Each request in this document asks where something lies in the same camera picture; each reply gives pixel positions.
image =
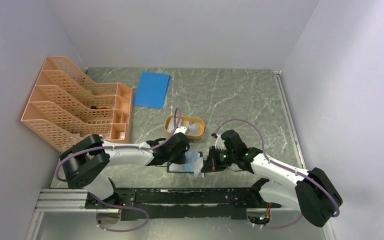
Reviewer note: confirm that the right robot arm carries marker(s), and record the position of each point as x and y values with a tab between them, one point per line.
308	191

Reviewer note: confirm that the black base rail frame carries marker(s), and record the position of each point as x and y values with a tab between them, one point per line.
178	203

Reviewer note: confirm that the black leather card holder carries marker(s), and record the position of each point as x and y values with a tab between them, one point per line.
187	167

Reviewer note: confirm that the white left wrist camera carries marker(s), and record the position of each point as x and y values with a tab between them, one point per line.
182	129

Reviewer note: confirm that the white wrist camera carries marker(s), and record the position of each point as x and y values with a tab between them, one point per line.
219	143
182	129

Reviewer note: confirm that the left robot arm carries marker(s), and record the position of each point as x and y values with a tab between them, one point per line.
81	166

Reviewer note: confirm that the yellow oval tray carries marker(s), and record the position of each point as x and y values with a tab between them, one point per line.
189	118

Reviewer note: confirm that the peach plastic file organizer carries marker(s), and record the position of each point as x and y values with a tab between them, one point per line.
63	106

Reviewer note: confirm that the blue folder sheet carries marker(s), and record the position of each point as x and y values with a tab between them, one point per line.
151	90

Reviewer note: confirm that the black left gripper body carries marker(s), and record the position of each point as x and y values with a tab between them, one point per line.
177	158

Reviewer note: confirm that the white VIP card stack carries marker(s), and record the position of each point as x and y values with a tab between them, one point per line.
194	127

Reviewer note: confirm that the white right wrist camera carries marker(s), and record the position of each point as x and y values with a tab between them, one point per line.
219	143

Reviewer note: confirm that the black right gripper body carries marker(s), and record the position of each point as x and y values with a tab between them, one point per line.
226	157

